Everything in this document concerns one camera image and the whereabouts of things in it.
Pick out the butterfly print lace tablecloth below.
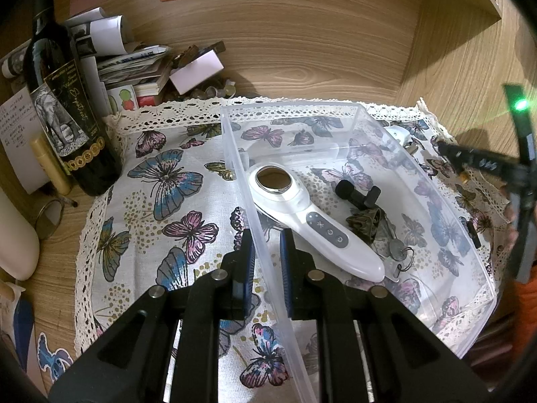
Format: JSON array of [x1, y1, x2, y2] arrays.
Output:
[[75, 96, 517, 391]]

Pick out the cream cylinder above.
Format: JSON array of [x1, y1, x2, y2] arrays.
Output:
[[0, 187, 40, 281]]

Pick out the pink and white notepad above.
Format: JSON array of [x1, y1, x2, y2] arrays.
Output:
[[169, 49, 224, 94]]

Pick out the small round mirror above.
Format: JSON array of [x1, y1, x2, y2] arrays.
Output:
[[36, 195, 79, 240]]

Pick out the pile of small trinkets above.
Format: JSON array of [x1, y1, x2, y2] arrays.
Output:
[[191, 79, 238, 99]]

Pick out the black plastic clip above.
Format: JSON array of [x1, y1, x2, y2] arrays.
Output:
[[459, 216, 481, 248]]

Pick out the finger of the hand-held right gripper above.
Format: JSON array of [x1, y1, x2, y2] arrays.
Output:
[[438, 140, 520, 192]]

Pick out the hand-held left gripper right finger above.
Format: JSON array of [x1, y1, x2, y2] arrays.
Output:
[[279, 229, 491, 403]]

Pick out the white handheld facial massager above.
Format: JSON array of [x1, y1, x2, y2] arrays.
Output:
[[247, 163, 386, 282]]

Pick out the small black clip microphone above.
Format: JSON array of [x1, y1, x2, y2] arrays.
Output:
[[335, 179, 382, 207]]

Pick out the rolled printed papers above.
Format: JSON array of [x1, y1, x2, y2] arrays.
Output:
[[0, 6, 135, 78]]

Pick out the small white charger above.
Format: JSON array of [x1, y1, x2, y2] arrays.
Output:
[[384, 126, 414, 147]]

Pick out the person's right forearm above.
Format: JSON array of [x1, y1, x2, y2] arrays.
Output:
[[509, 260, 537, 370]]

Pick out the dark wine bottle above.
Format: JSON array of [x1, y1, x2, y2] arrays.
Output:
[[23, 0, 122, 197]]

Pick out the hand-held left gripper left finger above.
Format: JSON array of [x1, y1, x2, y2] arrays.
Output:
[[48, 229, 256, 403]]

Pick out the white handwritten paper note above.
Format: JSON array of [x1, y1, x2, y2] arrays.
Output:
[[0, 90, 47, 194]]

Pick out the gold tube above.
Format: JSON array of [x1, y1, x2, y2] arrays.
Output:
[[29, 138, 72, 196]]

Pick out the clear plastic storage bin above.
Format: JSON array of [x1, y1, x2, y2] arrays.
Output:
[[220, 101, 496, 403]]

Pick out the stack of books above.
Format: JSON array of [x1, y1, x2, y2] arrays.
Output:
[[96, 44, 173, 110]]

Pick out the blue cartoon sticker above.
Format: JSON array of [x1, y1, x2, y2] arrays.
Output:
[[37, 331, 74, 383]]

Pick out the person's right hand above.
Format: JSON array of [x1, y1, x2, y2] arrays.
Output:
[[504, 206, 521, 253]]

